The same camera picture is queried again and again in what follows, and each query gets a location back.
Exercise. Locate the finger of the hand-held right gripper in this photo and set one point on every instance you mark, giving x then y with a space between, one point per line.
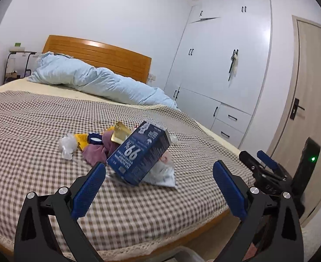
247 158
264 157

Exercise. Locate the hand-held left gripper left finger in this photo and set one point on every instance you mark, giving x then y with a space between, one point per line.
90 184

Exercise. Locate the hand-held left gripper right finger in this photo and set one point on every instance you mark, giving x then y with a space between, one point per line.
228 185

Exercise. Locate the mauve cloth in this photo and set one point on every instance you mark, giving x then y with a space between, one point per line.
96 152

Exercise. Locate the yellow snack wrapper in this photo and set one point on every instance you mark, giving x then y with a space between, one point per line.
81 140

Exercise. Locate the white tissue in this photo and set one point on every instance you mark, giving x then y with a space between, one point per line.
67 146

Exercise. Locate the gold snack wrapper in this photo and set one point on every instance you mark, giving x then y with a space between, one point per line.
119 135

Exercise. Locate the dark blue carton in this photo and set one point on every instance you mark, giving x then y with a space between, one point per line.
141 155

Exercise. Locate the silver white pouch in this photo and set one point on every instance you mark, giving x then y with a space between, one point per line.
163 177

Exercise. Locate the white wardrobe drawer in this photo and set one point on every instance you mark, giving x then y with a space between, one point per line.
217 127
225 112

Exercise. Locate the blue round cap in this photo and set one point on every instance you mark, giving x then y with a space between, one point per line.
95 135

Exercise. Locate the white hanging bag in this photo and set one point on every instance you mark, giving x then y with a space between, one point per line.
234 65

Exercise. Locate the light wooden door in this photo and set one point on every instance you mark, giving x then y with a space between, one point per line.
313 73

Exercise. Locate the light blue duvet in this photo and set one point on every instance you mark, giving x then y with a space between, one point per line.
95 82

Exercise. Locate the white wardrobe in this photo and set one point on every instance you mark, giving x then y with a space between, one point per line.
217 60

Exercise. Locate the white wall socket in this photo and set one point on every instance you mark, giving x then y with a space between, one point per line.
151 77

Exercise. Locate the wooden bed frame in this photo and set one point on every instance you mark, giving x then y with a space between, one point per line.
100 54

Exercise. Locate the black frame bedside table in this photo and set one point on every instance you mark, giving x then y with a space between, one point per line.
21 51

